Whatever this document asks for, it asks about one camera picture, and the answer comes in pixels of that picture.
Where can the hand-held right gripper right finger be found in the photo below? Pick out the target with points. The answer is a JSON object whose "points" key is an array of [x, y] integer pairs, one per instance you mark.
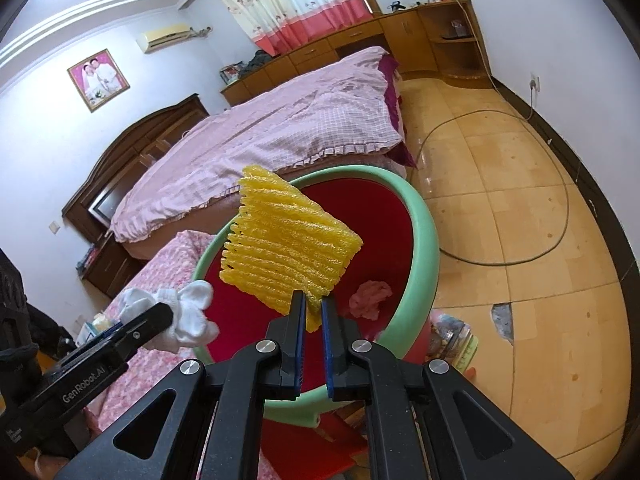
{"points": [[328, 350]]}

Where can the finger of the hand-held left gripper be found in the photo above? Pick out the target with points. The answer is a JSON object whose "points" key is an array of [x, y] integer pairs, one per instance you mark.
{"points": [[147, 325]]}

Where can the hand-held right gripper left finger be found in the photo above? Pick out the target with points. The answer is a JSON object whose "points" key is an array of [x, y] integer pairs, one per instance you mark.
{"points": [[300, 350]]}

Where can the white sock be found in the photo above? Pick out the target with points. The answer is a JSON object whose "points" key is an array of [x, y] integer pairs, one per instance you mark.
{"points": [[192, 317]]}

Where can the yellow foam fruit net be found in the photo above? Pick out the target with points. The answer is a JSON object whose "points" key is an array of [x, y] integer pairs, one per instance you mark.
{"points": [[290, 240]]}

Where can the pale printed packet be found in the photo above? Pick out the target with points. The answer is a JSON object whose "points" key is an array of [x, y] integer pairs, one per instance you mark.
{"points": [[95, 329]]}

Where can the floral pink tablecloth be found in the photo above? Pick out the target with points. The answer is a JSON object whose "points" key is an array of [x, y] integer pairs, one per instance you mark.
{"points": [[165, 270]]}

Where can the pink crumpled tissue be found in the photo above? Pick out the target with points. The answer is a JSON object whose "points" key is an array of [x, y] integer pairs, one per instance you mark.
{"points": [[370, 300]]}

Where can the dark wooden nightstand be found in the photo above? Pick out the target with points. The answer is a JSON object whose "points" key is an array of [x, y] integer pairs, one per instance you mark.
{"points": [[112, 265]]}

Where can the red plastic object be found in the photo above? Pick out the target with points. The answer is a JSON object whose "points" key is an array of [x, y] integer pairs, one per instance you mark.
{"points": [[310, 440]]}

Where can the items on nightstand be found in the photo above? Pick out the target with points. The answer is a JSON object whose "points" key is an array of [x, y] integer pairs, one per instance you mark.
{"points": [[90, 255]]}

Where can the colourful plastic packaging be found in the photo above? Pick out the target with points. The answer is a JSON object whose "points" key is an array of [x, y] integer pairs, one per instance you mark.
{"points": [[452, 340]]}

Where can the dark wooden headboard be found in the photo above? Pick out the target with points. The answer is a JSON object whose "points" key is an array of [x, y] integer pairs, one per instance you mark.
{"points": [[130, 160]]}

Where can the framed portrait photo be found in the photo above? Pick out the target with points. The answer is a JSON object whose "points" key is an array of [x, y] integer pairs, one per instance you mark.
{"points": [[97, 80]]}

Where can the dark clothes pile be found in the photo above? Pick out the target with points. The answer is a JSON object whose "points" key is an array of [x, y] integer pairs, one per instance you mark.
{"points": [[255, 62]]}

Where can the low wooden cabinet row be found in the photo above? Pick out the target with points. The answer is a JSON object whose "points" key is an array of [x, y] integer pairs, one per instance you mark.
{"points": [[400, 35]]}

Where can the floral white and red curtain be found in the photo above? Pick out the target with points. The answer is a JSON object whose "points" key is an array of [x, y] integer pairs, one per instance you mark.
{"points": [[295, 5]]}

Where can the small black device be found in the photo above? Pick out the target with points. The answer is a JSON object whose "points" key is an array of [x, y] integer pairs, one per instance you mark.
{"points": [[396, 6]]}

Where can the white wall switch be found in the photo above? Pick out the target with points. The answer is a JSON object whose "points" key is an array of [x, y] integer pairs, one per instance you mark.
{"points": [[53, 227]]}

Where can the wall air conditioner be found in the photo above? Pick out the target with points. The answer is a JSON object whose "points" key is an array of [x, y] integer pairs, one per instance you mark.
{"points": [[165, 39]]}

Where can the white wall socket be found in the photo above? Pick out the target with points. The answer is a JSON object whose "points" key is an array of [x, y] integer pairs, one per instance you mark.
{"points": [[535, 82]]}

